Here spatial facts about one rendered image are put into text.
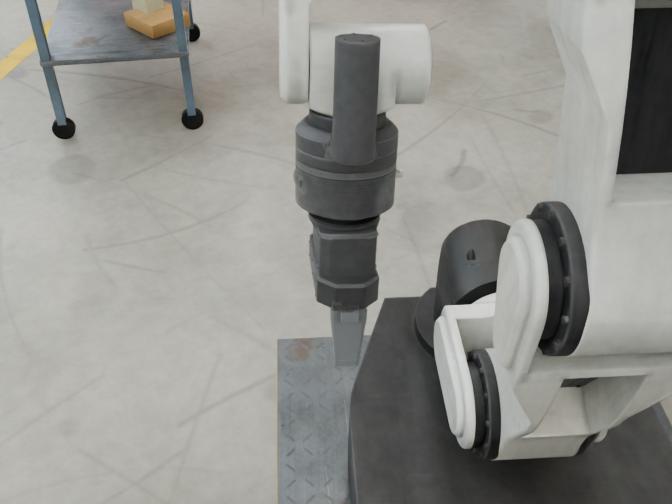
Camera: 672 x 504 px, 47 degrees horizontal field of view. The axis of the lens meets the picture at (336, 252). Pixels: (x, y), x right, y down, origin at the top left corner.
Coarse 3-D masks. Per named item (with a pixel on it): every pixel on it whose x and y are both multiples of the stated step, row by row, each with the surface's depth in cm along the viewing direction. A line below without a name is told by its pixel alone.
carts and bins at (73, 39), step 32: (32, 0) 247; (64, 0) 300; (96, 0) 300; (128, 0) 300; (160, 0) 278; (64, 32) 277; (96, 32) 277; (128, 32) 277; (160, 32) 272; (192, 32) 340; (64, 64) 261; (192, 96) 276; (64, 128) 277; (192, 128) 285
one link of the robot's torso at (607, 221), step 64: (576, 0) 57; (640, 0) 56; (576, 64) 60; (640, 64) 61; (576, 128) 65; (640, 128) 64; (576, 192) 66; (640, 192) 63; (576, 256) 64; (640, 256) 63; (576, 320) 65; (640, 320) 65
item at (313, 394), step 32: (288, 352) 146; (320, 352) 146; (288, 384) 140; (320, 384) 140; (352, 384) 140; (288, 416) 134; (320, 416) 134; (288, 448) 129; (320, 448) 129; (288, 480) 124; (320, 480) 124
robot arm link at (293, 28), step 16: (288, 0) 58; (304, 0) 58; (288, 16) 58; (304, 16) 58; (288, 32) 59; (304, 32) 59; (288, 48) 59; (304, 48) 59; (288, 64) 60; (304, 64) 60; (288, 80) 60; (304, 80) 60; (288, 96) 62; (304, 96) 62
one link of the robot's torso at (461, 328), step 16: (480, 304) 107; (448, 320) 106; (464, 320) 106; (480, 320) 106; (448, 336) 105; (464, 336) 108; (480, 336) 108; (448, 352) 103; (464, 352) 110; (448, 368) 102; (464, 368) 98; (448, 384) 102; (464, 384) 97; (448, 400) 103; (464, 400) 97; (448, 416) 103; (464, 416) 97; (464, 432) 98; (464, 448) 99
